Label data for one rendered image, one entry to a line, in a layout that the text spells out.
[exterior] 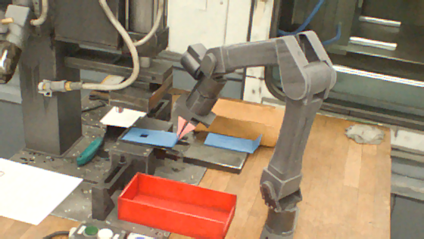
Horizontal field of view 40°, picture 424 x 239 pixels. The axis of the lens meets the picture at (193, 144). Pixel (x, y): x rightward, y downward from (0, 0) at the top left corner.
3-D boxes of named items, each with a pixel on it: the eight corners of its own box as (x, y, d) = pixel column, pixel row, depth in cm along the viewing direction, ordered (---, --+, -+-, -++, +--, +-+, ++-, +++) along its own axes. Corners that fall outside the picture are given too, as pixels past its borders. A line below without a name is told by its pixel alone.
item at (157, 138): (178, 147, 144) (178, 137, 142) (121, 140, 148) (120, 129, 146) (186, 135, 150) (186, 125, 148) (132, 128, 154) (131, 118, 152)
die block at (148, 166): (146, 184, 146) (147, 159, 142) (110, 176, 148) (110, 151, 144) (172, 149, 163) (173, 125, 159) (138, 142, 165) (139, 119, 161)
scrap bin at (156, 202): (222, 245, 127) (224, 223, 124) (116, 219, 132) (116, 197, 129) (234, 215, 137) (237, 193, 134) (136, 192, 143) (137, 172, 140)
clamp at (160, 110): (151, 144, 164) (153, 113, 160) (140, 141, 165) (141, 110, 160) (169, 122, 177) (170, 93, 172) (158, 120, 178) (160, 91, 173)
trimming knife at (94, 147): (75, 166, 151) (85, 167, 150) (74, 158, 150) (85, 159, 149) (103, 136, 166) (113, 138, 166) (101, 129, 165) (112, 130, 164)
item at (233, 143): (257, 154, 159) (258, 144, 158) (204, 144, 162) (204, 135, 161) (260, 143, 165) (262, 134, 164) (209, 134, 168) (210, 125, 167)
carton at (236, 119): (275, 151, 167) (279, 127, 164) (193, 135, 173) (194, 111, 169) (282, 132, 178) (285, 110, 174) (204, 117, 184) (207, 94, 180)
